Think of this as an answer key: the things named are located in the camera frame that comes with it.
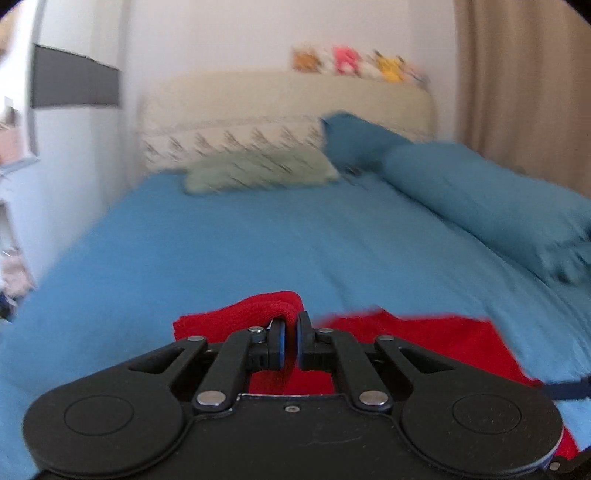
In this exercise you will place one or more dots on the long blue bolster pillow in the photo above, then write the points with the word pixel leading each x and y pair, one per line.
pixel 480 198

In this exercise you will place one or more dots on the pale clothes pile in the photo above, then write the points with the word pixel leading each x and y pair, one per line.
pixel 14 277

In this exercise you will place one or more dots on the cream headboard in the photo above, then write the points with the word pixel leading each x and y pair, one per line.
pixel 277 94

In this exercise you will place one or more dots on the bed with blue sheet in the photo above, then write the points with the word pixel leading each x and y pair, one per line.
pixel 231 240

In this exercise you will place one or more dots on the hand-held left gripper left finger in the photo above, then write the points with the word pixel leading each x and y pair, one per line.
pixel 277 345

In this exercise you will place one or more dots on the orange plush toy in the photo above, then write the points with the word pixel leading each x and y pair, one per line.
pixel 306 60

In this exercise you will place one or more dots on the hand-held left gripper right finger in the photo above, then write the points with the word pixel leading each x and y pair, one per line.
pixel 302 342

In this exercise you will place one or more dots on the yellow plush toy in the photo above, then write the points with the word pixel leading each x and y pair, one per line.
pixel 390 67

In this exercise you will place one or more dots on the red cloth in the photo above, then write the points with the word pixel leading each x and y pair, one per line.
pixel 443 341

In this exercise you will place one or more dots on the white patterned pillow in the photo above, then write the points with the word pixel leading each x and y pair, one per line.
pixel 207 138

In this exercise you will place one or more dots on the dark grey wall panel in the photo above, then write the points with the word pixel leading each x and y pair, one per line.
pixel 74 78

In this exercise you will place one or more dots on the beige curtain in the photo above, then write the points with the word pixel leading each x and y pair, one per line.
pixel 526 78

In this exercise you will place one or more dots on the pale green pillow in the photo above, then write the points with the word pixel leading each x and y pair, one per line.
pixel 258 171

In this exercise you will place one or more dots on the pink plush toy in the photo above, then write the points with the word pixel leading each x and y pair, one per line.
pixel 346 60

